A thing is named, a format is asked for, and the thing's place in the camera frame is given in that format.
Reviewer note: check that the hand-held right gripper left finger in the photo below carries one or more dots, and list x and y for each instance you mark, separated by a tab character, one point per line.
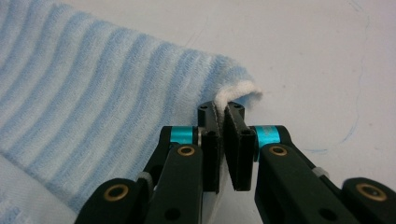
180	186

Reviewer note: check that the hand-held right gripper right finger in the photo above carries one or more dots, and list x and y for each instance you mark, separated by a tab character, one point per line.
280	186

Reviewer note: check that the blue white striped towel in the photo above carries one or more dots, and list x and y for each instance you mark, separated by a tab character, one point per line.
93	93

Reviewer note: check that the white foam mat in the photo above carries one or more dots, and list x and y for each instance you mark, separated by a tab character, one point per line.
311	46

